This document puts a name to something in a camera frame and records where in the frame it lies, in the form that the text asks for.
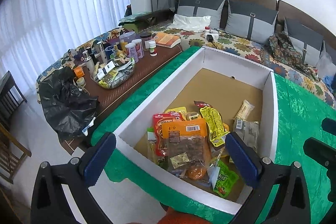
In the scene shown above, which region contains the orange topped clear snack bag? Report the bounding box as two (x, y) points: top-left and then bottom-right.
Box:
(166, 118), (211, 177)

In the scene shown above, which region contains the clear plastic bag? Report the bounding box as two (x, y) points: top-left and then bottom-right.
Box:
(316, 51), (336, 79)

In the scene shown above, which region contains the dark floral cloth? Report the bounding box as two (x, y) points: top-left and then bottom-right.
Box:
(268, 31), (315, 78)

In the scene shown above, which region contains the purple canister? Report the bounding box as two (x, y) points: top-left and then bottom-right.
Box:
(125, 39), (144, 63)

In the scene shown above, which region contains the floral sofa cover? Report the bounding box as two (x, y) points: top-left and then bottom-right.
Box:
(35, 20), (336, 109)

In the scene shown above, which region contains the grey sofa cushion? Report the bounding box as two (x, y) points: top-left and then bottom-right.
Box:
(224, 0), (278, 45)
(284, 18), (324, 67)
(177, 0), (226, 28)

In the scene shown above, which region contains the white cardboard box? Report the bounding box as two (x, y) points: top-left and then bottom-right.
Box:
(115, 47), (278, 215)

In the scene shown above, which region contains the silver grey snack packet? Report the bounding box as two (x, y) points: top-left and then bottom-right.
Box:
(234, 118), (259, 152)

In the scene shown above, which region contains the orange snack packet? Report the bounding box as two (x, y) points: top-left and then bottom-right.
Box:
(186, 166), (207, 181)

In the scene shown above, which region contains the yellow black snack packet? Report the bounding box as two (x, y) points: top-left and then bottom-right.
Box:
(194, 101), (230, 150)

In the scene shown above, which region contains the black garbage bag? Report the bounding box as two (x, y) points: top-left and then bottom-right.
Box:
(39, 67), (99, 141)

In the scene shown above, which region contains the orange book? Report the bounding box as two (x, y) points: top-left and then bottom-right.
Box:
(153, 32), (181, 48)

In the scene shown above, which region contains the blue cloth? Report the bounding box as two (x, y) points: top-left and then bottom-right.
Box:
(322, 75), (336, 93)

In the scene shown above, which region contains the clear bag of round snacks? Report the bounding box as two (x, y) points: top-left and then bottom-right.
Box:
(147, 127), (168, 170)

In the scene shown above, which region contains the brown side table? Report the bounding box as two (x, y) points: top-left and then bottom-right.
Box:
(60, 46), (183, 155)

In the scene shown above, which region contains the green snack packet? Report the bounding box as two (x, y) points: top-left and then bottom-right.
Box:
(208, 160), (239, 198)

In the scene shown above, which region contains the beige wafer packet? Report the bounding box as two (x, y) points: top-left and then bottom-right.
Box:
(234, 100), (255, 121)

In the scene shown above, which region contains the red spicy snack packet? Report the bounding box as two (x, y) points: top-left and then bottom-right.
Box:
(153, 112), (183, 157)

